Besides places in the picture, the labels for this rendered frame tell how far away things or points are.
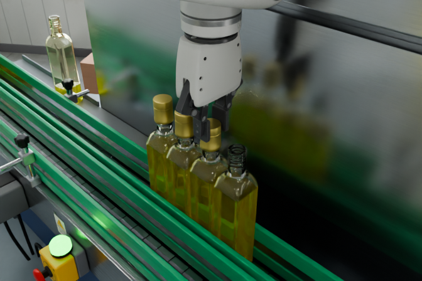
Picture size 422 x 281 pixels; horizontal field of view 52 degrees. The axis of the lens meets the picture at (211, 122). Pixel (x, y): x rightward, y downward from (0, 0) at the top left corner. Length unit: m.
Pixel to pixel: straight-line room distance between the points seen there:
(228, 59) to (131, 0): 0.44
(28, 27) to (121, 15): 3.39
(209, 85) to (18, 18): 3.88
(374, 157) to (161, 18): 0.52
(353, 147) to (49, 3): 3.74
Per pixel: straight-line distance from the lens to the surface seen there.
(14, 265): 1.34
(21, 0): 4.36
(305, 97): 0.71
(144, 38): 1.02
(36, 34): 4.42
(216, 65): 0.62
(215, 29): 0.58
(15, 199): 1.18
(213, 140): 0.69
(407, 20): 0.61
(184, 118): 0.72
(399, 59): 0.61
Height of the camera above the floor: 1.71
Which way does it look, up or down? 33 degrees down
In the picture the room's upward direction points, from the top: straight up
